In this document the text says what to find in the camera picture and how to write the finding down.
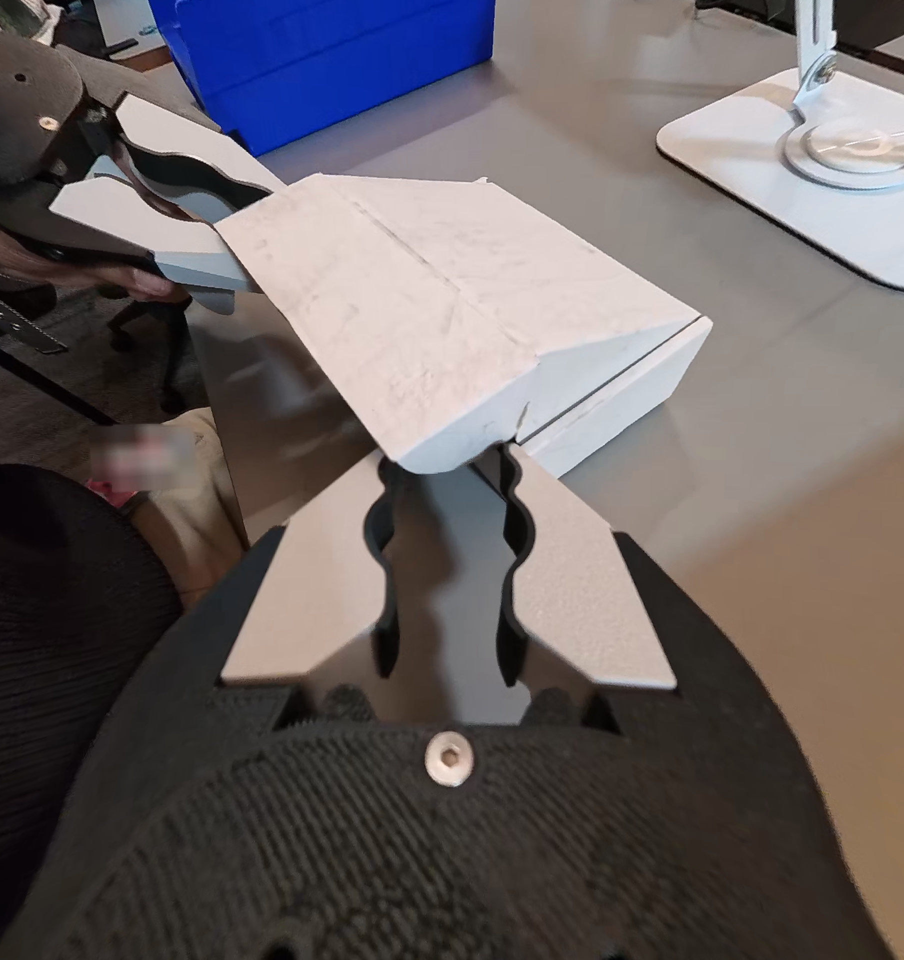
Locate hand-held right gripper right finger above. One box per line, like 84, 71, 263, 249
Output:
497, 442, 678, 691

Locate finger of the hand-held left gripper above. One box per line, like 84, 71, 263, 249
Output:
49, 176, 258, 295
113, 91, 282, 205

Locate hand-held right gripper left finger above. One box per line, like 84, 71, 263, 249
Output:
221, 450, 400, 687

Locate blue plastic bin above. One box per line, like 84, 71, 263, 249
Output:
148, 0, 495, 157

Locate white cardboard mailer box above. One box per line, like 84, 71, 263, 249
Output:
215, 174, 714, 481

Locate grey desk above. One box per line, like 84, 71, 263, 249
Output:
69, 0, 904, 960

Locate black chair wheel base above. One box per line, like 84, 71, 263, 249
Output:
107, 298, 192, 415

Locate person's dark sweater torso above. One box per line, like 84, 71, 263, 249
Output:
0, 450, 183, 960

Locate grey wrist strap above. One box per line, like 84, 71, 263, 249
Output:
0, 281, 69, 354

